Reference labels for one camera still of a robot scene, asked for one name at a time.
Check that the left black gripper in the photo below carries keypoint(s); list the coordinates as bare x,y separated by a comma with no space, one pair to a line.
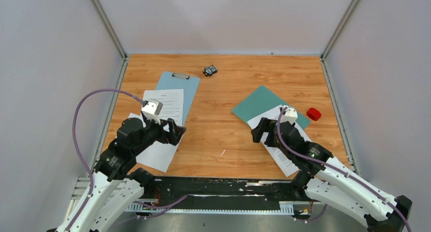
174,135

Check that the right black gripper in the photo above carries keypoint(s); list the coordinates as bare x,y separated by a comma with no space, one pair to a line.
265,125

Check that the green file folder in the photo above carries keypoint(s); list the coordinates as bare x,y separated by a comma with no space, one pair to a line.
262,102

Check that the printed text paper sheet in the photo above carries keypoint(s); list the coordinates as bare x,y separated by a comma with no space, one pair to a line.
286,165

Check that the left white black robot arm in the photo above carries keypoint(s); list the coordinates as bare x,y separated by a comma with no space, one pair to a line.
114,185

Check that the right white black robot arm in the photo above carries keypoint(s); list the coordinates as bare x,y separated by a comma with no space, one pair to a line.
323,177

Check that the lower left paper sheet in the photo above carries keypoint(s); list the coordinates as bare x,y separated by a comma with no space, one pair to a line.
158,156

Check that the upper left paper sheet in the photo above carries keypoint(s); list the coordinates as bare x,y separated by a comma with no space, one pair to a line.
172,101

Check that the light blue clipboard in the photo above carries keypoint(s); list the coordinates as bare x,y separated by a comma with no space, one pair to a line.
174,81

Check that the small red object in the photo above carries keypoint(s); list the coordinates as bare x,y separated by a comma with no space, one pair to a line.
313,114

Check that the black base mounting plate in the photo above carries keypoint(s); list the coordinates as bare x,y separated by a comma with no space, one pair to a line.
222,194

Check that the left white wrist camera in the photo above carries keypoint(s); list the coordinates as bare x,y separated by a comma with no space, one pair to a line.
150,111

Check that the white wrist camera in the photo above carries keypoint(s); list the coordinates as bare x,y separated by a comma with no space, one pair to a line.
150,111
289,115

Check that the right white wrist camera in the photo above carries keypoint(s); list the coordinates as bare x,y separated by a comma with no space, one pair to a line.
289,115

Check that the aluminium frame rail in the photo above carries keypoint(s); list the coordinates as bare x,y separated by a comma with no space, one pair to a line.
286,208

